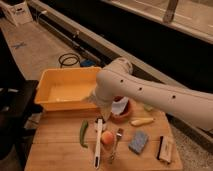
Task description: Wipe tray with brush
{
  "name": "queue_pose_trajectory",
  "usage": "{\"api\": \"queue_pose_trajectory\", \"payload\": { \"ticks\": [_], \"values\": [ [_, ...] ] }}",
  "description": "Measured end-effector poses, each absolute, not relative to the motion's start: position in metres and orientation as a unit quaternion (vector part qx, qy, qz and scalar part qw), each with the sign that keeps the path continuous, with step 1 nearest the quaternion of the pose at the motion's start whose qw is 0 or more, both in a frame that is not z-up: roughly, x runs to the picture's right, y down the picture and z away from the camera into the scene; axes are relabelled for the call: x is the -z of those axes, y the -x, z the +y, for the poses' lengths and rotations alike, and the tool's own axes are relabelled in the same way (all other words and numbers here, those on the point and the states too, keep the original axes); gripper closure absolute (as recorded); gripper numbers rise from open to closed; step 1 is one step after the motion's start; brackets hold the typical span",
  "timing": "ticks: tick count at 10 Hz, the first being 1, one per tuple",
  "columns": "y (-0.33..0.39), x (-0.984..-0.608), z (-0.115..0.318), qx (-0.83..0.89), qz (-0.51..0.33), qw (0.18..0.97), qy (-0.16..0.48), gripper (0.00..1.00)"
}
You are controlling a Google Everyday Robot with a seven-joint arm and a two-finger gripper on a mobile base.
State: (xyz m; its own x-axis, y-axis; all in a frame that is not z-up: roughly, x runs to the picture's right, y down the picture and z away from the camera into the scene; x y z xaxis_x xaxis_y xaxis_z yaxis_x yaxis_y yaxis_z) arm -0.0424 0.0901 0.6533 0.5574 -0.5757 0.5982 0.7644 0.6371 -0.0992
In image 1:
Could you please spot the blue cloth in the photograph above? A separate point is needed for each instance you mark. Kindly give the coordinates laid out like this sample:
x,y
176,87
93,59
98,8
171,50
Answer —
x,y
119,106

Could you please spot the brown clay bowl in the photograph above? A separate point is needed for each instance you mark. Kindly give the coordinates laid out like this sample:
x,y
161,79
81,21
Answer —
x,y
125,115

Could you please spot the white cardboard box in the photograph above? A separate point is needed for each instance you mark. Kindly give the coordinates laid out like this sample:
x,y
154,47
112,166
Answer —
x,y
17,14

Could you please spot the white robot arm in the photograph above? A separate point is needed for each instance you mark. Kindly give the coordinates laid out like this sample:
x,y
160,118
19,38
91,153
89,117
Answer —
x,y
116,79

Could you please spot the blue sponge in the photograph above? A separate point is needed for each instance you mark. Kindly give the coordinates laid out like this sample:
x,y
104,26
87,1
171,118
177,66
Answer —
x,y
138,142

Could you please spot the green chili pepper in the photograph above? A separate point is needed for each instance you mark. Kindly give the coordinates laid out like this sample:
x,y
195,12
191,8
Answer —
x,y
83,129

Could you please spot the black chair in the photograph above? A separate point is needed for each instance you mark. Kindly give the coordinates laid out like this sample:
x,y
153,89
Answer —
x,y
16,99

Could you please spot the metal fork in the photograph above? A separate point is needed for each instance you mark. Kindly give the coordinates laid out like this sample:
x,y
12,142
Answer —
x,y
119,135

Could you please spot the green small cup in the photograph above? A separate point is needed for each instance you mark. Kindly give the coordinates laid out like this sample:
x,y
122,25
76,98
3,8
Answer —
x,y
148,107

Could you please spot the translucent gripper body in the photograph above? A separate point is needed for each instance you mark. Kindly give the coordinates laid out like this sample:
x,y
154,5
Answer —
x,y
105,109

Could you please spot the yellow plastic tray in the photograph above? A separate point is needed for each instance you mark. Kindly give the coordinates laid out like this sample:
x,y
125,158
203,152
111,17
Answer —
x,y
66,88

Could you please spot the orange peach fruit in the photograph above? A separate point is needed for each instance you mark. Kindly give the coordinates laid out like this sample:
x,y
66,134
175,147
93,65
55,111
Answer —
x,y
107,138

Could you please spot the blue floor object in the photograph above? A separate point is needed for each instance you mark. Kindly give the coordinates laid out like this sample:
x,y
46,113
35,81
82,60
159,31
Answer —
x,y
87,63

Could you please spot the yellow banana piece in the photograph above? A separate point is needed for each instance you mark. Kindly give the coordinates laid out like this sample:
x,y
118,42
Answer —
x,y
141,121

